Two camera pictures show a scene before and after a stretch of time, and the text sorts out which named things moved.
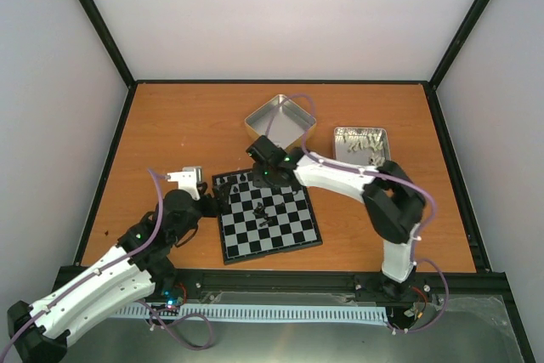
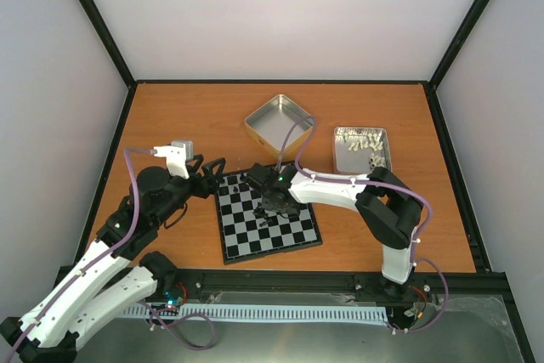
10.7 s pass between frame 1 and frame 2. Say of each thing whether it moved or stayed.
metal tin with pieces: stayed
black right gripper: moved
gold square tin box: stayed
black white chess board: stayed
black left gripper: moved
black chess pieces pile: stayed
